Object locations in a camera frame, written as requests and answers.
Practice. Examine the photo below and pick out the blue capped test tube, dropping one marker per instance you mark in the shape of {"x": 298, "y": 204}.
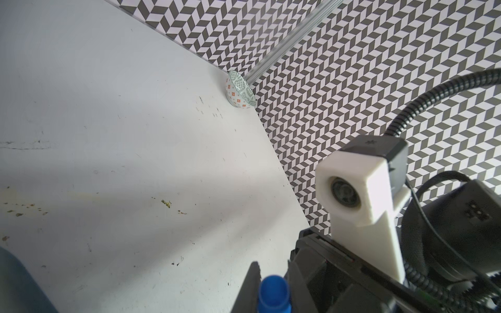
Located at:
{"x": 274, "y": 295}

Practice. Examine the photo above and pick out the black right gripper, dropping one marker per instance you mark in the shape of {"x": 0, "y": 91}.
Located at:
{"x": 340, "y": 281}

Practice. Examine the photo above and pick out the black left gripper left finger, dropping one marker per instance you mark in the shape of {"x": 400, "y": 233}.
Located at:
{"x": 247, "y": 298}

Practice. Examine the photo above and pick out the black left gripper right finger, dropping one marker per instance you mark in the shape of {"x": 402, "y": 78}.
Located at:
{"x": 300, "y": 297}

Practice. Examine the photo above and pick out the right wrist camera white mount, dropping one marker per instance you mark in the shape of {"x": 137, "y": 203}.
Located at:
{"x": 362, "y": 187}

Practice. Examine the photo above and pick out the teal plastic water tub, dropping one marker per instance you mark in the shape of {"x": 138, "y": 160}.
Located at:
{"x": 19, "y": 291}

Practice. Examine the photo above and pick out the patterned ceramic bowl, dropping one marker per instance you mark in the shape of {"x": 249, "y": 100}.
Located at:
{"x": 238, "y": 92}

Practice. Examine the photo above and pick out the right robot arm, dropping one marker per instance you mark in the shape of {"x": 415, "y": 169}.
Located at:
{"x": 453, "y": 263}

